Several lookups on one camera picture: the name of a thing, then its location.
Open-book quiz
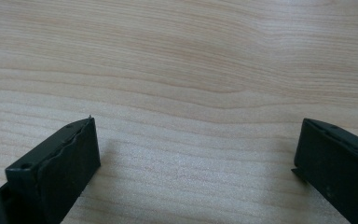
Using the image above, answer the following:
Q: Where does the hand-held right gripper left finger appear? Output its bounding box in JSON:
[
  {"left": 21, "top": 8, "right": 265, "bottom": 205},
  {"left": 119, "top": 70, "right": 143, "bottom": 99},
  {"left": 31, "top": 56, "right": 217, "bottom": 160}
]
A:
[{"left": 0, "top": 115, "right": 102, "bottom": 224}]

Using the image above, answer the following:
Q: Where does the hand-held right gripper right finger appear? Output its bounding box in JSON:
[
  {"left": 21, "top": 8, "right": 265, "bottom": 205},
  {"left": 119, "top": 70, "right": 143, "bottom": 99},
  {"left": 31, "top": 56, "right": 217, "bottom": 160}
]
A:
[{"left": 291, "top": 118, "right": 358, "bottom": 224}]

